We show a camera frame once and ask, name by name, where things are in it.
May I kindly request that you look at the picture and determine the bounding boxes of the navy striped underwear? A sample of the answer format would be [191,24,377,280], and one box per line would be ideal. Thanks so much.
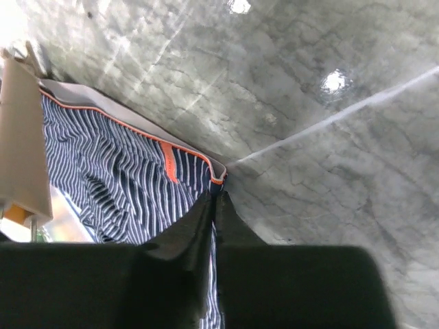
[39,79,227,328]

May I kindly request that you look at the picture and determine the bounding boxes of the beige clip hanger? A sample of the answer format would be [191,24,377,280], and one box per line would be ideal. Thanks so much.
[1,41,53,242]

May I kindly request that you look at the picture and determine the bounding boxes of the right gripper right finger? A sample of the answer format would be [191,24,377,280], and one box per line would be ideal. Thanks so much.
[215,193,397,328]

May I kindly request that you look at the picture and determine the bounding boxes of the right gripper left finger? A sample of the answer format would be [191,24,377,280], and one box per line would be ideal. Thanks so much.
[1,192,213,328]

